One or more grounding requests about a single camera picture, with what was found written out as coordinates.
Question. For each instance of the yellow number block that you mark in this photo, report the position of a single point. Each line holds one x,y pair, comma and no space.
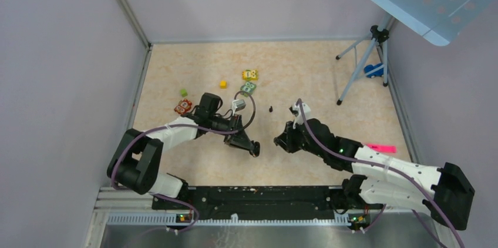
250,75

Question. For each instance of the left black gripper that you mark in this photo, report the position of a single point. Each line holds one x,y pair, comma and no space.
239,139

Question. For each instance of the small green cube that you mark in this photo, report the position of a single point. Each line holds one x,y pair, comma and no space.
183,92

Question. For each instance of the blue toy car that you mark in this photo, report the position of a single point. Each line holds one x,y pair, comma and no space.
372,71

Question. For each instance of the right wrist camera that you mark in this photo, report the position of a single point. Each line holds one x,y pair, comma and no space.
300,111

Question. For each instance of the white cable duct strip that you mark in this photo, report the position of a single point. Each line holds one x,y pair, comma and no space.
172,219

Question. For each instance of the small yellow cube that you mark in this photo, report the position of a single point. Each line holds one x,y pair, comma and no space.
223,84

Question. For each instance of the pink marker pen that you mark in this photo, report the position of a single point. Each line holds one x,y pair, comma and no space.
383,148

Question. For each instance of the green number block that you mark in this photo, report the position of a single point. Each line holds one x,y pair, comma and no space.
248,88

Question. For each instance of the red number block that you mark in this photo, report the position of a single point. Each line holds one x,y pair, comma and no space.
183,106

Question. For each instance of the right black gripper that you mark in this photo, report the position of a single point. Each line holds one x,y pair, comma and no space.
286,139

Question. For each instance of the light blue tripod stand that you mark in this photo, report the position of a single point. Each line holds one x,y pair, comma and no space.
377,36

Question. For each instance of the black earbud charging case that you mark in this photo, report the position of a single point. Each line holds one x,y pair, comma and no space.
255,150

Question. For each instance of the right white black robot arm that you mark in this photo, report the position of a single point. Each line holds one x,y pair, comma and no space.
443,193

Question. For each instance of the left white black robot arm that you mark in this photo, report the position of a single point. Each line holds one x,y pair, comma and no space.
135,164

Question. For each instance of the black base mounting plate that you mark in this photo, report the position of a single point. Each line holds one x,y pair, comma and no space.
266,202

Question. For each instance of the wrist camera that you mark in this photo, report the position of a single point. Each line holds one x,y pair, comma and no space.
237,105
300,111

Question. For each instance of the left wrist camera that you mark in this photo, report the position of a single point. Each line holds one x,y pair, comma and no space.
237,105

